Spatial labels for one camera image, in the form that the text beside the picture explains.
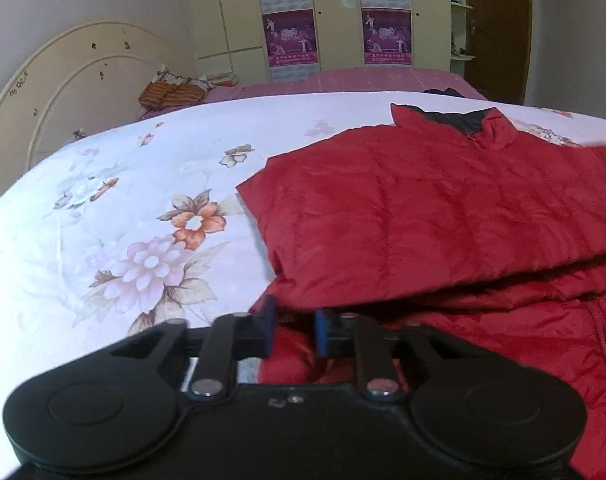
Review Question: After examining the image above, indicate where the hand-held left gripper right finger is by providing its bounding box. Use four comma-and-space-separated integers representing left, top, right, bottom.
314, 308, 484, 403

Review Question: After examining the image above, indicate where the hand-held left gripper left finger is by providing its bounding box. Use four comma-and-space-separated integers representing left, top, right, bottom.
103, 294, 280, 402

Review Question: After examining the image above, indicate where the red puffer jacket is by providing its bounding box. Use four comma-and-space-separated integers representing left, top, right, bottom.
235, 102, 606, 480

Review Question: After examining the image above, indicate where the white floral blanket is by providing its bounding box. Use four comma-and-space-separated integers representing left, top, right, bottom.
0, 91, 606, 473

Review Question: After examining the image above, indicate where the orange striped pillow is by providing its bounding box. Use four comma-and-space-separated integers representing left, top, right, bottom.
139, 79, 212, 110

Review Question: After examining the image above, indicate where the stack of books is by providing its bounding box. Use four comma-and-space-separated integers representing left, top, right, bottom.
203, 73, 240, 89

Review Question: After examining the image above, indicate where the pink bed sheet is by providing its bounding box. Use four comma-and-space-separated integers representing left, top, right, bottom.
138, 67, 489, 122

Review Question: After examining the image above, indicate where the cream wooden headboard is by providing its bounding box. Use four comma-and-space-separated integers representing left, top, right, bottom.
0, 21, 194, 171

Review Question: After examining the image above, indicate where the cream wardrobe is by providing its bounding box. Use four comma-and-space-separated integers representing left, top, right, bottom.
178, 0, 455, 84

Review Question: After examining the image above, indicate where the brown wooden door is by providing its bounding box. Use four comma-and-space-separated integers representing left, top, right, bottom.
464, 0, 535, 107

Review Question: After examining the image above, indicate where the cream corner shelf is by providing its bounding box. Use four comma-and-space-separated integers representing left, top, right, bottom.
449, 0, 476, 62

